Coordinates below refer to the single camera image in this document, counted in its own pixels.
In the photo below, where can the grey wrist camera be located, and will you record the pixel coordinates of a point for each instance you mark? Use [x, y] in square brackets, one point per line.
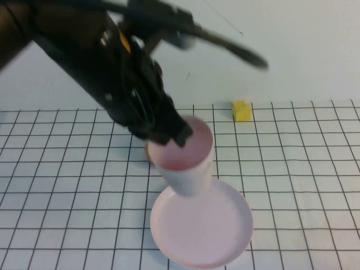
[184, 41]

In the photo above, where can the small yellow foam block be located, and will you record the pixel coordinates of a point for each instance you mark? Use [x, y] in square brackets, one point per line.
[242, 112]

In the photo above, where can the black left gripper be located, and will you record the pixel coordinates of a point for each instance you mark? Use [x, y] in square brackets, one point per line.
[140, 98]

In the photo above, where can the white black-grid table cloth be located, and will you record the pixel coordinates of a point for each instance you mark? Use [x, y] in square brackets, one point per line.
[56, 197]

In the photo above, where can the orange fruit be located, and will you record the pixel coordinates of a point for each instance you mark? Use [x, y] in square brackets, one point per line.
[147, 154]

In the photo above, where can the pale pink round plate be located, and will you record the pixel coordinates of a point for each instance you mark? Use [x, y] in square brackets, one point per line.
[208, 233]

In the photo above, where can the pale pink plastic cup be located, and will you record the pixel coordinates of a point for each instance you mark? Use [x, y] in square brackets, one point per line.
[185, 174]

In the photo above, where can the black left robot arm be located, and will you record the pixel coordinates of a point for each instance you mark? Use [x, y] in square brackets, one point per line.
[64, 36]

